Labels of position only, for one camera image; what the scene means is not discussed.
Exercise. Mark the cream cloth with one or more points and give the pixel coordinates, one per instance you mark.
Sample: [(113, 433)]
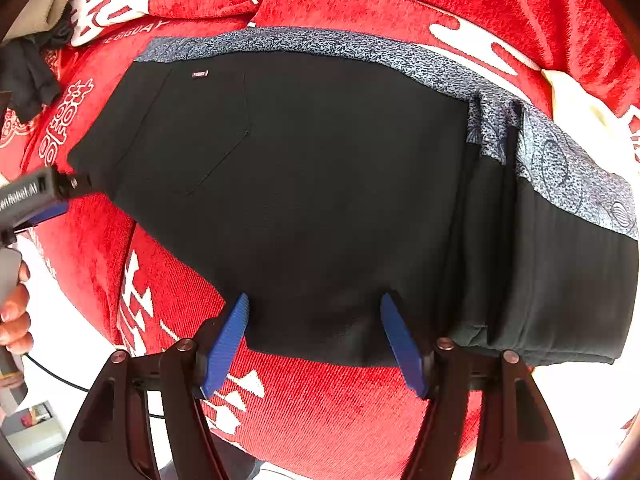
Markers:
[(580, 105)]

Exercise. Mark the black trousers patterned trim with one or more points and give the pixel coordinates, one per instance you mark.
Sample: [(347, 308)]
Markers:
[(565, 170)]

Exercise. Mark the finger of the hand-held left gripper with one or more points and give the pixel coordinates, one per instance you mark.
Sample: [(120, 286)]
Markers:
[(75, 183), (47, 211)]

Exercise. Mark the person's legs in jeans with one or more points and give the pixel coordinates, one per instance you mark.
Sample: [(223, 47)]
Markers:
[(242, 465)]

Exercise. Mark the black pants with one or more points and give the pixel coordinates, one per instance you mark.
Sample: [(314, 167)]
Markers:
[(300, 185)]

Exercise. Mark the black cloth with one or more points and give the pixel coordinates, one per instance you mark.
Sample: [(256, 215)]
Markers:
[(25, 75)]

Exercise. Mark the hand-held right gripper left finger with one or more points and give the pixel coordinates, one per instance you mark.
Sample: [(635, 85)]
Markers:
[(227, 345)]

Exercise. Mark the person's left hand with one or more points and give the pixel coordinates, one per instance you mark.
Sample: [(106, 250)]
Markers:
[(14, 317)]

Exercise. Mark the grey box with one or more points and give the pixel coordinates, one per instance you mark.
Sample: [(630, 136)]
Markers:
[(32, 435)]

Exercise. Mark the grey-green cloth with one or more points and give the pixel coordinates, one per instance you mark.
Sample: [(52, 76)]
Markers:
[(45, 5)]

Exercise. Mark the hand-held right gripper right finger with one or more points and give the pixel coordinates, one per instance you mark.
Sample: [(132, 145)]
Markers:
[(402, 345)]

